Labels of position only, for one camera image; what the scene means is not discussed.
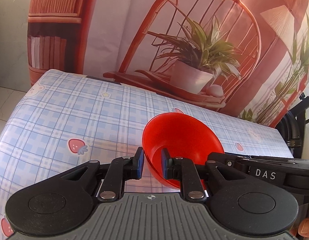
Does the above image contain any red plastic bowl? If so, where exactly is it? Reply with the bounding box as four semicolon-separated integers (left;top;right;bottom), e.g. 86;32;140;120
141;112;225;189

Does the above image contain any black exercise bike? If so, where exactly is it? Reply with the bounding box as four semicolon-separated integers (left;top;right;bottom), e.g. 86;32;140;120
275;93;309;159

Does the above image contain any blue plaid bed sheet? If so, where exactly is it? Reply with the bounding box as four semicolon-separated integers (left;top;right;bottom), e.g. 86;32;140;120
0;70;292;239

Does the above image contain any printed room scene backdrop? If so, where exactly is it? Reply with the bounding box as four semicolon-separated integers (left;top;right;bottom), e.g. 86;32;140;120
27;0;309;127

